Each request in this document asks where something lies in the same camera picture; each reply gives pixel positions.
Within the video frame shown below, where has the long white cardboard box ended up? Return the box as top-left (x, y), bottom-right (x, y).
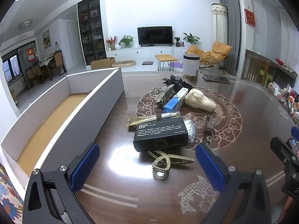
top-left (0, 67), bottom-right (124, 200)

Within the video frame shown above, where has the orange stool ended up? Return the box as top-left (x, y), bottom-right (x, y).
top-left (155, 54), bottom-right (178, 71)

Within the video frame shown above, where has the large leafy potted plant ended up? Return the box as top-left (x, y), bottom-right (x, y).
top-left (182, 33), bottom-right (200, 46)

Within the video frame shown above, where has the pearl claw hair clip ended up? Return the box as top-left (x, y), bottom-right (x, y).
top-left (152, 154), bottom-right (172, 181)

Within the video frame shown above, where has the black soap box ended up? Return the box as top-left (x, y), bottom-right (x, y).
top-left (133, 117), bottom-right (189, 153)

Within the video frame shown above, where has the black glass display cabinet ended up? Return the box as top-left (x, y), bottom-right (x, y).
top-left (77, 0), bottom-right (108, 66)

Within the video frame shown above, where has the pile of colourful clutter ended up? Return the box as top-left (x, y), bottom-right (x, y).
top-left (267, 80), bottom-right (299, 124)

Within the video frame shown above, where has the clear cotton swab box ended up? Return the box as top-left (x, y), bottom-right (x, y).
top-left (183, 119), bottom-right (197, 145)

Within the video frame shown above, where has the black mesh hair bow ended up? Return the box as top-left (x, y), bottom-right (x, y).
top-left (162, 75), bottom-right (183, 87)

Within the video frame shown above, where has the white cylinder container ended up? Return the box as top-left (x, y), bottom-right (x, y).
top-left (183, 54), bottom-right (200, 80)

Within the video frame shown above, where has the floral printed cloth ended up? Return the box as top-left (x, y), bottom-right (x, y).
top-left (0, 162), bottom-right (25, 224)

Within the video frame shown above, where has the blue white cream box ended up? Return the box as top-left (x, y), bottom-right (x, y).
top-left (163, 87), bottom-right (189, 113)

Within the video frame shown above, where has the grey curtain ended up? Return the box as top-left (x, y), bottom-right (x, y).
top-left (218, 0), bottom-right (243, 76)

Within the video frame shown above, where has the white tv cabinet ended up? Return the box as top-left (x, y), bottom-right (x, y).
top-left (108, 46), bottom-right (189, 62)

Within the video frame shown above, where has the bushy green potted plant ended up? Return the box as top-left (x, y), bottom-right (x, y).
top-left (118, 35), bottom-right (134, 49)

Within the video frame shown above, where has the gold cosmetic tube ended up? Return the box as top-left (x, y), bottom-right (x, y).
top-left (127, 112), bottom-right (181, 127)

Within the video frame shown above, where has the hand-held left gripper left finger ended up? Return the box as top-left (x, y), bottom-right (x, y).
top-left (23, 142), bottom-right (101, 224)

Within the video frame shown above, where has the covered tower air conditioner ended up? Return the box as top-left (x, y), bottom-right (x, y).
top-left (211, 3), bottom-right (229, 45)

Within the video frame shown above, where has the black television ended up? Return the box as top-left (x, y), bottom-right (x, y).
top-left (137, 26), bottom-right (173, 46)

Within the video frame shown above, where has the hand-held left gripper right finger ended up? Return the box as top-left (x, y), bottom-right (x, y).
top-left (195, 143), bottom-right (278, 224)

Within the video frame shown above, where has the brown cardboard box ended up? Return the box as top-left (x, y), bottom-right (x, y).
top-left (90, 57), bottom-right (115, 70)

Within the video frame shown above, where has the beige round pet bed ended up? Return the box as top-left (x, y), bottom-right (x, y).
top-left (112, 60), bottom-right (136, 68)

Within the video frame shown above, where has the orange lounge chair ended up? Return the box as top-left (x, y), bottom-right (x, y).
top-left (186, 41), bottom-right (233, 73)

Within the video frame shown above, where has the gold pearl barrette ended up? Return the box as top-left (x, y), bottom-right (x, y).
top-left (147, 150), bottom-right (195, 162)

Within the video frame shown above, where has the cream knit hat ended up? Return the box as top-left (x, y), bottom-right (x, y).
top-left (184, 89), bottom-right (217, 111)

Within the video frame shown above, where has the grey tablet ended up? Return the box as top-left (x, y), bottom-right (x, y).
top-left (202, 73), bottom-right (230, 83)

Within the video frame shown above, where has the brown patterned desktop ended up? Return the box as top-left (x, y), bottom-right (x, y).
top-left (75, 71), bottom-right (299, 224)

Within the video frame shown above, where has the red flower bouquet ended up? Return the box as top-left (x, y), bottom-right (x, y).
top-left (106, 36), bottom-right (117, 50)

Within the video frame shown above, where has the person's right forearm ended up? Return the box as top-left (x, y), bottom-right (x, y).
top-left (278, 196), bottom-right (297, 223)

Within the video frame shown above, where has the framed wall painting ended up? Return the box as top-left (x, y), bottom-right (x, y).
top-left (42, 29), bottom-right (50, 49)

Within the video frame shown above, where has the red wall hanging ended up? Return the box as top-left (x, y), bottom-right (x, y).
top-left (244, 9), bottom-right (256, 27)

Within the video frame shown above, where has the wooden dining set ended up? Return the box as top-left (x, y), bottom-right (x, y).
top-left (24, 50), bottom-right (67, 85)

